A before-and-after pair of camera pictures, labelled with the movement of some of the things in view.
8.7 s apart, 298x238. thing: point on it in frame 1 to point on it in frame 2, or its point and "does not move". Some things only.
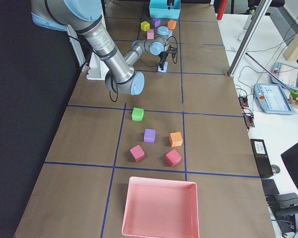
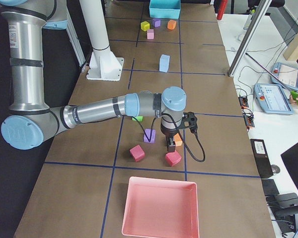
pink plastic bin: [157, 208] does not move
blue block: [165, 68] does not move
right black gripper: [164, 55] to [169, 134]
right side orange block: [176, 139] does not move
